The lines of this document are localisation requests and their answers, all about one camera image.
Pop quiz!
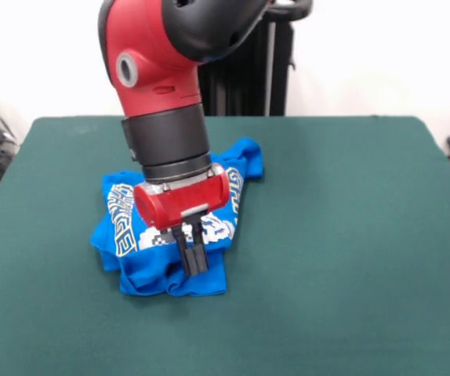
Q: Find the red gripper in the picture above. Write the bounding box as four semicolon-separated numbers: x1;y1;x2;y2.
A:
133;163;231;277

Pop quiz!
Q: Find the blue game-controller print t-shirt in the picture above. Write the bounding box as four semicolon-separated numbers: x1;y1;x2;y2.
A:
89;137;265;298

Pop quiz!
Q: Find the dark green table cloth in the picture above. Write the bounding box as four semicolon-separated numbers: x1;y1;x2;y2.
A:
0;115;450;376

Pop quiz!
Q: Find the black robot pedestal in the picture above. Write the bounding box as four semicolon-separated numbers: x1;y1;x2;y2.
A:
199;0;313;117

